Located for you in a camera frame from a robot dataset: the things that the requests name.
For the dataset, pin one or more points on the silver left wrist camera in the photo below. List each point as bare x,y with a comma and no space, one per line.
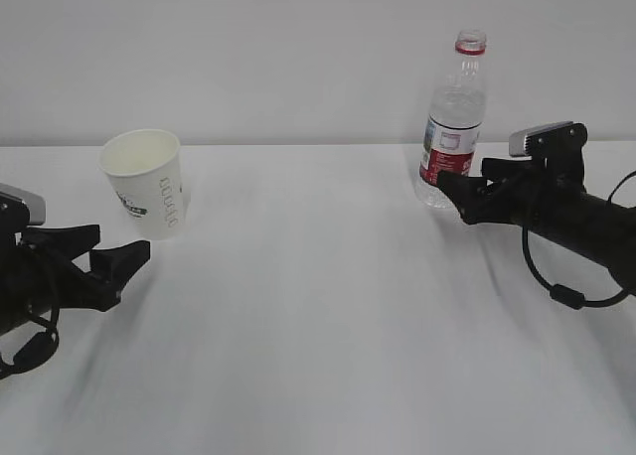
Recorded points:
27,208

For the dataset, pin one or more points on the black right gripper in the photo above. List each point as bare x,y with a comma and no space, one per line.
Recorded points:
553,202

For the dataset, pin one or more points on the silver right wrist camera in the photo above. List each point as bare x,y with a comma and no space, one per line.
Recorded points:
548,140

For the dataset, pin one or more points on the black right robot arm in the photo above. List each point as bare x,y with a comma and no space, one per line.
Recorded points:
608,239

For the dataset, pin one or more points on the white paper cup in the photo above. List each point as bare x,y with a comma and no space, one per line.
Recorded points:
144,171

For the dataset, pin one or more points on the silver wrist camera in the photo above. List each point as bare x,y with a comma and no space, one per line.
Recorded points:
27,208
548,140

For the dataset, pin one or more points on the clear plastic water bottle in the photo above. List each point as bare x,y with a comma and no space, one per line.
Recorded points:
455,115

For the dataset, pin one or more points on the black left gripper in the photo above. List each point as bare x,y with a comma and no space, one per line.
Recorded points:
29,290

